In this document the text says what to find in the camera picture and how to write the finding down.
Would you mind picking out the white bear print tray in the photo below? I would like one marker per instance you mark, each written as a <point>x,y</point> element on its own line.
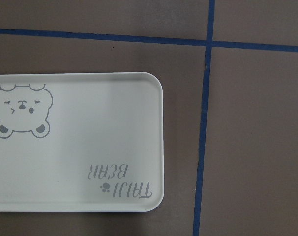
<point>81,142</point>

